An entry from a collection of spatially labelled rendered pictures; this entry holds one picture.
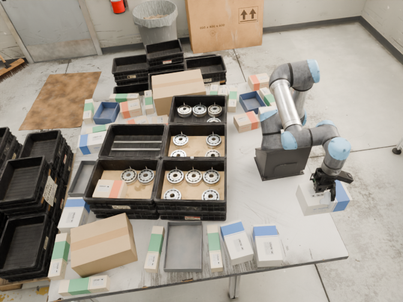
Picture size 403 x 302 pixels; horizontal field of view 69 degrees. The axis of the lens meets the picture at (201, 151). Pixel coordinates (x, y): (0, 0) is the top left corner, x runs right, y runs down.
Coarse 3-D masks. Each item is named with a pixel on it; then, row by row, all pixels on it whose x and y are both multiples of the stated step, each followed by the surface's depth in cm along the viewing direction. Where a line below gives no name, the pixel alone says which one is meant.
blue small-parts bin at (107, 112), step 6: (102, 102) 244; (108, 102) 244; (114, 102) 243; (102, 108) 246; (108, 108) 248; (114, 108) 247; (96, 114) 236; (102, 114) 243; (108, 114) 243; (114, 114) 235; (96, 120) 233; (102, 120) 232; (108, 120) 231; (114, 120) 236
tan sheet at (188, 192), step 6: (222, 174) 180; (222, 180) 178; (168, 186) 177; (174, 186) 177; (180, 186) 177; (186, 186) 176; (192, 186) 176; (198, 186) 176; (204, 186) 176; (210, 186) 175; (216, 186) 175; (222, 186) 175; (162, 192) 175; (186, 192) 174; (192, 192) 173; (198, 192) 173; (222, 192) 172; (162, 198) 172; (186, 198) 171; (192, 198) 171; (198, 198) 170; (222, 198) 169
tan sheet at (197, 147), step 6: (192, 138) 202; (198, 138) 201; (204, 138) 201; (222, 138) 200; (192, 144) 198; (198, 144) 198; (204, 144) 197; (222, 144) 196; (174, 150) 196; (186, 150) 195; (192, 150) 195; (198, 150) 194; (204, 150) 194; (222, 150) 193
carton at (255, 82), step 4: (248, 76) 253; (252, 76) 253; (256, 76) 252; (260, 76) 252; (264, 76) 251; (248, 80) 255; (252, 80) 249; (256, 80) 248; (260, 80) 248; (264, 80) 248; (268, 80) 247; (252, 84) 246; (256, 84) 247; (260, 84) 248; (264, 84) 249; (268, 84) 249; (252, 88) 249; (256, 88) 250; (260, 88) 251; (268, 88) 252
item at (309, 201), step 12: (336, 180) 136; (300, 192) 135; (312, 192) 133; (324, 192) 132; (336, 192) 132; (348, 192) 132; (300, 204) 138; (312, 204) 129; (324, 204) 129; (336, 204) 131; (348, 204) 132
